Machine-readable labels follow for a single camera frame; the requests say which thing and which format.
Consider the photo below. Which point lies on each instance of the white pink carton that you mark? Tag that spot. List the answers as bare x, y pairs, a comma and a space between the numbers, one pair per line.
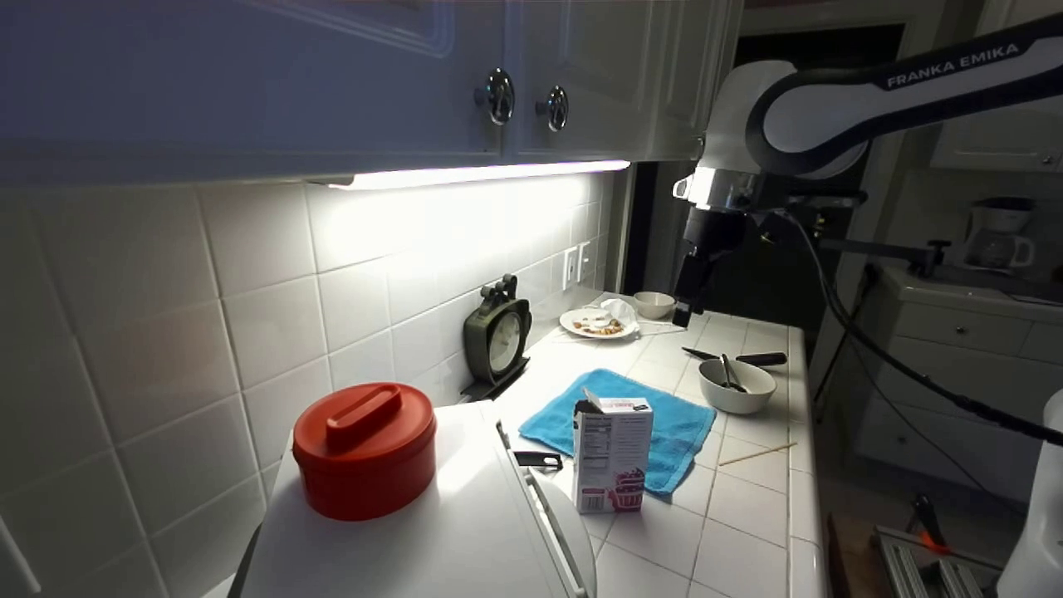
614, 461

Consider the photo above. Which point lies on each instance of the under-cabinet light strip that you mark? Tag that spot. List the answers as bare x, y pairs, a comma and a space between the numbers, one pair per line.
476, 173

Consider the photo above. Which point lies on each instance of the white wall outlet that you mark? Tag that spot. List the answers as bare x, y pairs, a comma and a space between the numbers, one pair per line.
568, 267

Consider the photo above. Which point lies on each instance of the white dinner plate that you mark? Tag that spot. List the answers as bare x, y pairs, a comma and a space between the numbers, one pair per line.
568, 323

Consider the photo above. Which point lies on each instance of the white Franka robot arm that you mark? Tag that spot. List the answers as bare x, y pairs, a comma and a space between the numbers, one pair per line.
886, 102

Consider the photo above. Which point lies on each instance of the white dresser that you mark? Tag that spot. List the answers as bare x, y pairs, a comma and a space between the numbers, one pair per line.
952, 367

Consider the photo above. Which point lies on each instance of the round metal cabinet knob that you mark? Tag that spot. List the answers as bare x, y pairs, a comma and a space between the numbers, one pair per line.
495, 96
552, 107

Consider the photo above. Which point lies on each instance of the metal spoon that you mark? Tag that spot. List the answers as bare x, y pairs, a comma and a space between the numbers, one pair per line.
732, 372

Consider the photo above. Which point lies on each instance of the white upper wall cabinet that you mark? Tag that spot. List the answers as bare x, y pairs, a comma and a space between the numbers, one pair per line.
276, 78

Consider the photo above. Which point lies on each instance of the white wall switch plate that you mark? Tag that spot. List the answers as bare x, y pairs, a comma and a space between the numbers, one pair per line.
586, 256

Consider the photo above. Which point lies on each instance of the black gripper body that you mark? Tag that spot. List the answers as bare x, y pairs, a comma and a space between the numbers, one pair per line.
718, 251

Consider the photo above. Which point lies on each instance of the grey ceramic bowl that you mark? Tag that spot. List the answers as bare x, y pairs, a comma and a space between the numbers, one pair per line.
740, 387

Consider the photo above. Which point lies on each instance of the black vintage alarm clock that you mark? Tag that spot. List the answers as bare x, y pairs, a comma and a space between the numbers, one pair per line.
500, 337

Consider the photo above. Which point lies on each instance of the white coffee mug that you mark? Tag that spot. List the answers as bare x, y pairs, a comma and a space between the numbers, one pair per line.
997, 234

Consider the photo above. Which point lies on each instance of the blue terry cloth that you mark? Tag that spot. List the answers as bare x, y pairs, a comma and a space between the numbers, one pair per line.
666, 428

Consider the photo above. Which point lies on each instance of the black clamp bar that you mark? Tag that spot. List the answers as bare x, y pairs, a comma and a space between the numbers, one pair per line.
899, 254

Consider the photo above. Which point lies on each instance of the small white bowl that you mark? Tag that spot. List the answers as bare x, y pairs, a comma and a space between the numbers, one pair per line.
655, 303

